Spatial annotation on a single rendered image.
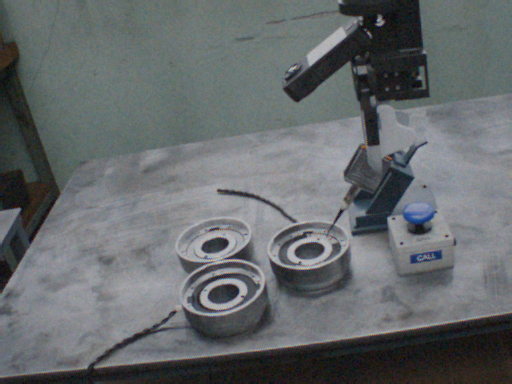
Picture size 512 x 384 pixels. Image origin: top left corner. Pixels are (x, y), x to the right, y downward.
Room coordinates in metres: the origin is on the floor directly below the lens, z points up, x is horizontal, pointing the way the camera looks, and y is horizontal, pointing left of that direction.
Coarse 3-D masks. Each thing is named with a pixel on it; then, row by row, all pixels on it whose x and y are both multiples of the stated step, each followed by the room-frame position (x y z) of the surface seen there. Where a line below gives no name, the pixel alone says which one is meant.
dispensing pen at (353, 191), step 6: (360, 144) 0.65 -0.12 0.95; (360, 150) 0.64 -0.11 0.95; (366, 150) 0.64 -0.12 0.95; (354, 156) 0.65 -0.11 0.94; (348, 168) 0.65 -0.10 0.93; (354, 186) 0.64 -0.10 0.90; (348, 192) 0.65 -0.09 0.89; (354, 192) 0.64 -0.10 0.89; (348, 198) 0.64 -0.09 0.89; (342, 204) 0.65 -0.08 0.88; (348, 204) 0.65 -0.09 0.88; (342, 210) 0.65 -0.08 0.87; (336, 216) 0.65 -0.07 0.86; (336, 222) 0.65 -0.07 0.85; (330, 228) 0.65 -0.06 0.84
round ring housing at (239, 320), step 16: (208, 272) 0.62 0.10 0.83; (224, 272) 0.62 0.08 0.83; (240, 272) 0.61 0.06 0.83; (256, 272) 0.60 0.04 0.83; (208, 288) 0.59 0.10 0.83; (224, 288) 0.60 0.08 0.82; (240, 288) 0.58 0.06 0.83; (208, 304) 0.56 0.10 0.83; (224, 304) 0.56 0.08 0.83; (256, 304) 0.54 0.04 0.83; (192, 320) 0.54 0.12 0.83; (208, 320) 0.53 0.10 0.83; (224, 320) 0.53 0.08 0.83; (240, 320) 0.53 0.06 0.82; (256, 320) 0.55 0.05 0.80
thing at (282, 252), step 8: (304, 232) 0.68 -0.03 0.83; (288, 240) 0.66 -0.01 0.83; (296, 240) 0.66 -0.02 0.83; (280, 248) 0.65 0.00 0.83; (336, 248) 0.63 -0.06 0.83; (280, 256) 0.63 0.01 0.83; (328, 256) 0.61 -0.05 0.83; (336, 256) 0.61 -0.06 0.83; (288, 264) 0.61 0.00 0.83; (296, 264) 0.61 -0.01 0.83; (312, 264) 0.60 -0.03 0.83
